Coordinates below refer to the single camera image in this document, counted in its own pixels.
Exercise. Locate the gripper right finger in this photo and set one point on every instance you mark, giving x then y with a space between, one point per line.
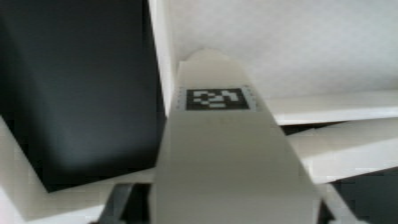
336 205

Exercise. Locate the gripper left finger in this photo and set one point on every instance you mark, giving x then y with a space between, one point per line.
126 206

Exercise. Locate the white leg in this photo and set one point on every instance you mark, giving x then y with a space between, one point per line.
229 177

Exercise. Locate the white desk top tray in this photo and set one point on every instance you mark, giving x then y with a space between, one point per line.
316 48

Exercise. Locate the white front fence bar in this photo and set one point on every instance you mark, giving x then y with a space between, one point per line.
348 154

